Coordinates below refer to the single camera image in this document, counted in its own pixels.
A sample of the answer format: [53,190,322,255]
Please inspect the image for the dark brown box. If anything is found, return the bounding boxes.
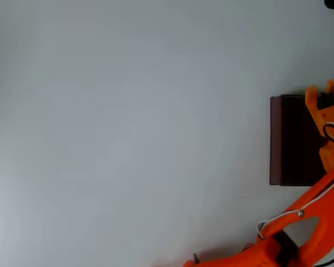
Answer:
[269,94,334,186]

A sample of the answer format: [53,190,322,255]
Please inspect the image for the looped servo wire bundle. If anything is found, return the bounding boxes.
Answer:
[322,121,334,146]

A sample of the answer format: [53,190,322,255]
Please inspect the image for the pale orange camera mount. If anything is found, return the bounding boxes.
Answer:
[305,78,334,140]

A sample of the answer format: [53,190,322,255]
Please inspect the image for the small black camera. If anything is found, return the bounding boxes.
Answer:
[316,93,334,110]

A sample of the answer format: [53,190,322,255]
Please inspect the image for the white servo wire along arm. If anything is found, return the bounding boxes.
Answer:
[256,174,334,240]

